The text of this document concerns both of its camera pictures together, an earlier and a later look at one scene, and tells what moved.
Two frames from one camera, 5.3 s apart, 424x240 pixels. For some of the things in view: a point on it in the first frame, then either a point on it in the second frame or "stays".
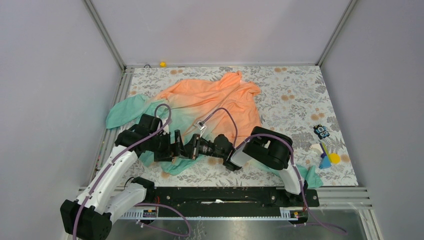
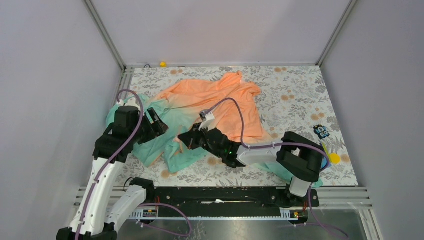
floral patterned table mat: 293,100 stays
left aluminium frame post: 106,33 stays
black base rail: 231,197 stays
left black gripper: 171,149 to 161,127
